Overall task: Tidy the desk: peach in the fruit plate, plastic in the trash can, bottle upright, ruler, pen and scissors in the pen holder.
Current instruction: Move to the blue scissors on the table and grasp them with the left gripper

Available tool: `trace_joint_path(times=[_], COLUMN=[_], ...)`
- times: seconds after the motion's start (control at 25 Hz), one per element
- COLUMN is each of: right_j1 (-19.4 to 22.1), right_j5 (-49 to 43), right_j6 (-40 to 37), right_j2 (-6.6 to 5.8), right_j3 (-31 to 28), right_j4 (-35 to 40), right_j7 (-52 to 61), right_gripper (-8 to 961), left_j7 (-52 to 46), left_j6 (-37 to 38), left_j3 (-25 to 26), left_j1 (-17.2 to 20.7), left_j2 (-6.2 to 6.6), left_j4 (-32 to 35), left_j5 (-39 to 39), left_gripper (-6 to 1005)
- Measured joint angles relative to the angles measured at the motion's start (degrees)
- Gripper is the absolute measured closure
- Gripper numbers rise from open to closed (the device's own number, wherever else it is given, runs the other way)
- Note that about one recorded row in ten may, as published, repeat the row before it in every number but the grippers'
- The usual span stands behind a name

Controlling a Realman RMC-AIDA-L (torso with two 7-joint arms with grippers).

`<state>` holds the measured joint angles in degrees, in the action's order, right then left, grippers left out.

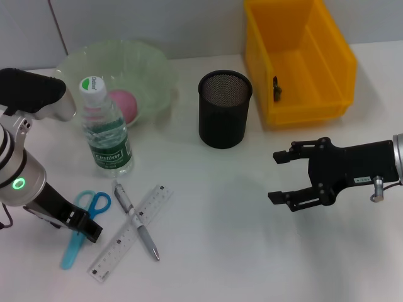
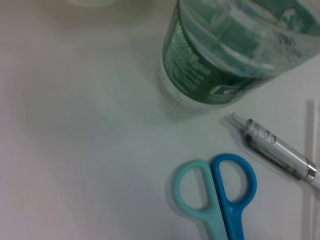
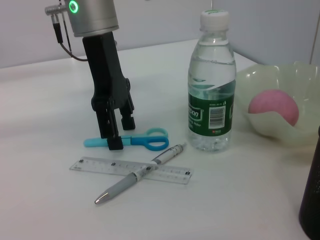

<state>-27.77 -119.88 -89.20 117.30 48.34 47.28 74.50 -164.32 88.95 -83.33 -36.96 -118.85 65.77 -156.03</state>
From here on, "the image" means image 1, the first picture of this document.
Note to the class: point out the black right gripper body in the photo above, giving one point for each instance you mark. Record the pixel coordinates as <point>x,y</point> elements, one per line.
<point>355,166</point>

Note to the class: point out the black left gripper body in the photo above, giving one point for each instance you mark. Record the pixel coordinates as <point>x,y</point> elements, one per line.
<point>52,204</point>

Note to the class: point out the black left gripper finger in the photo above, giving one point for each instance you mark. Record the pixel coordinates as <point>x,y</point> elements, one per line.
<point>91,231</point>
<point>78,216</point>

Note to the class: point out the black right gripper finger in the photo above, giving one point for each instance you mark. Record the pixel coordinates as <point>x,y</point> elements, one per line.
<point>292,199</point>
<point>283,156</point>

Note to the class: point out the clear green-label water bottle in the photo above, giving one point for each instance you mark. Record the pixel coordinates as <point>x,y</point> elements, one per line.
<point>108,151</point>

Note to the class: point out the pink peach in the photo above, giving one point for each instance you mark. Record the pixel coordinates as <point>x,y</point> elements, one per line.
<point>127,105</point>

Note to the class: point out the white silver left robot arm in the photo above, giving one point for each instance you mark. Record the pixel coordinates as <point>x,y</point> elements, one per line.
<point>19,170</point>

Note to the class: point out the blue scissors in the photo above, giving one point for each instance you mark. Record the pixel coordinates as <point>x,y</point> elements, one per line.
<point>100,201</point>

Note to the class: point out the transparent plastic ruler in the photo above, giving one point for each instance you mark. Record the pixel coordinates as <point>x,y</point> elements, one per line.
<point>107,258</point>

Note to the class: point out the grey white pen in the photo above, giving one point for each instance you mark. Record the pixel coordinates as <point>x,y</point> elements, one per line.
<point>126,201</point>

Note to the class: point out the black mesh pen holder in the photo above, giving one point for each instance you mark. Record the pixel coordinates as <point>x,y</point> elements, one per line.
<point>223,122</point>

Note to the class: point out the green glass fruit bowl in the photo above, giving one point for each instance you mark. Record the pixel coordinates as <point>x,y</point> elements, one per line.
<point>141,72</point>

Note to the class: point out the yellow plastic bin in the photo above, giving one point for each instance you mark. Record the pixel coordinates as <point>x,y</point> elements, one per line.
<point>302,78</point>

